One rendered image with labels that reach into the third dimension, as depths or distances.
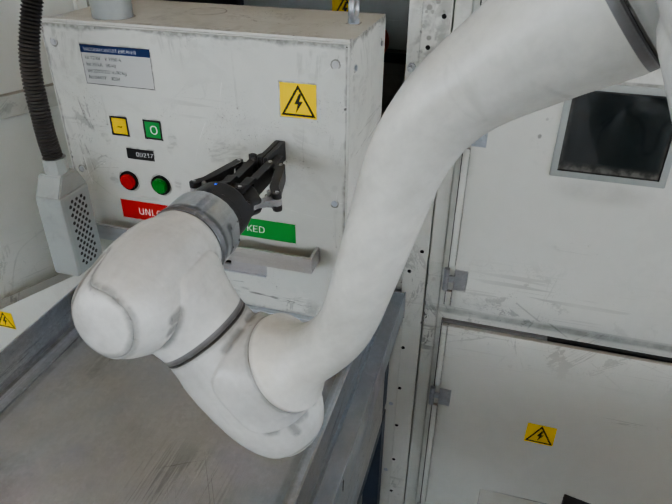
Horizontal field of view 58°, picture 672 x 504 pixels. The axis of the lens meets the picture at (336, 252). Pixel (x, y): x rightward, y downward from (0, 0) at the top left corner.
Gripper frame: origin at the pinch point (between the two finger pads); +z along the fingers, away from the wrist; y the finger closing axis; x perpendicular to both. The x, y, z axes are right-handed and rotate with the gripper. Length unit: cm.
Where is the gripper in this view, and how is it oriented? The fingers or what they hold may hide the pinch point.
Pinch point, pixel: (272, 158)
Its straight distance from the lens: 90.0
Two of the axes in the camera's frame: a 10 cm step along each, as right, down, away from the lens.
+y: 9.6, 1.5, -2.4
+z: 2.8, -5.0, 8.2
